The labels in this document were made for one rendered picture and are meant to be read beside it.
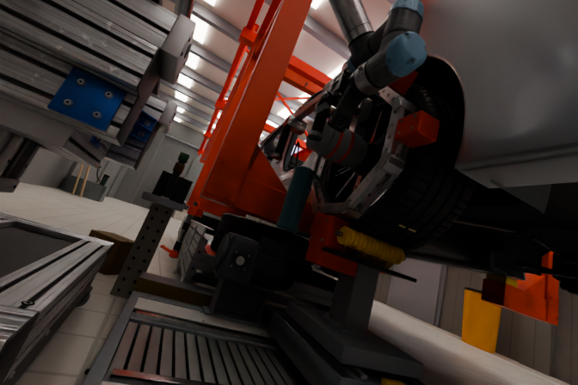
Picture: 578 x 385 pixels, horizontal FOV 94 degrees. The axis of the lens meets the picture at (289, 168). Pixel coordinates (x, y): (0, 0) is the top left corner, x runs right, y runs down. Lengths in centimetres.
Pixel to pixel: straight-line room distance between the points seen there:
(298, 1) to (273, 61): 45
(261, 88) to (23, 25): 107
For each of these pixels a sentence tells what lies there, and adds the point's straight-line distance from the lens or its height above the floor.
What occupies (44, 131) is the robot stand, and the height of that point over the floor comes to 48.
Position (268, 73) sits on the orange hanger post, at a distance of 156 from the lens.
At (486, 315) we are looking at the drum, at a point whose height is 42.
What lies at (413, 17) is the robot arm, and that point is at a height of 94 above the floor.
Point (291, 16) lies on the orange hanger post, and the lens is 181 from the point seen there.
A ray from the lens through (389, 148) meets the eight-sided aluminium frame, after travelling 87.
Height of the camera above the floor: 41
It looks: 16 degrees up
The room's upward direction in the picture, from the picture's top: 19 degrees clockwise
